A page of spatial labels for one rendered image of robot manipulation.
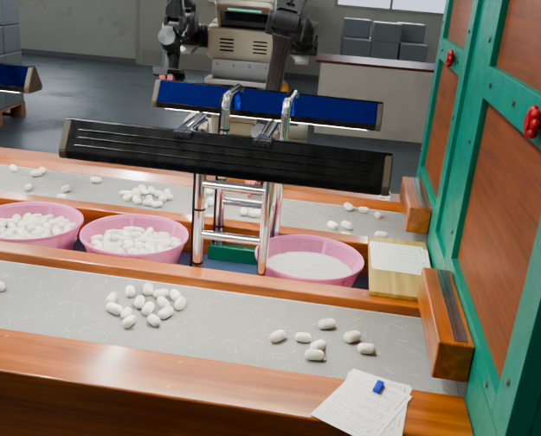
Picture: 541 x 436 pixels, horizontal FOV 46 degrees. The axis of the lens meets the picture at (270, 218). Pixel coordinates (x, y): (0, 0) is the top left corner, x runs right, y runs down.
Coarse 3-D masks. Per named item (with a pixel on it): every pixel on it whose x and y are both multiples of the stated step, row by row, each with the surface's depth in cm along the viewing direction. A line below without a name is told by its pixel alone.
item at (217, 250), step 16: (224, 96) 156; (288, 96) 157; (224, 112) 156; (288, 112) 154; (224, 128) 157; (288, 128) 155; (224, 192) 163; (224, 208) 165; (272, 224) 164; (208, 256) 169; (224, 256) 168; (240, 256) 168
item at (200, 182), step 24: (192, 120) 122; (264, 144) 115; (264, 192) 136; (192, 216) 141; (264, 216) 138; (192, 240) 143; (240, 240) 141; (264, 240) 140; (192, 264) 144; (264, 264) 142
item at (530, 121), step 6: (534, 108) 81; (528, 114) 82; (534, 114) 80; (540, 114) 80; (528, 120) 81; (534, 120) 80; (540, 120) 81; (528, 126) 81; (534, 126) 80; (540, 126) 82; (528, 132) 81; (534, 132) 81; (528, 138) 83
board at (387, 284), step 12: (372, 240) 164; (384, 240) 164; (396, 240) 165; (408, 240) 166; (372, 276) 143; (384, 276) 144; (396, 276) 144; (408, 276) 145; (420, 276) 146; (372, 288) 138; (384, 288) 138; (396, 288) 139; (408, 288) 139
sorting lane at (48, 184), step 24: (0, 168) 208; (24, 168) 210; (24, 192) 188; (48, 192) 190; (72, 192) 191; (96, 192) 193; (192, 192) 200; (240, 216) 183; (288, 216) 186; (312, 216) 188; (336, 216) 190; (360, 216) 192; (384, 216) 193
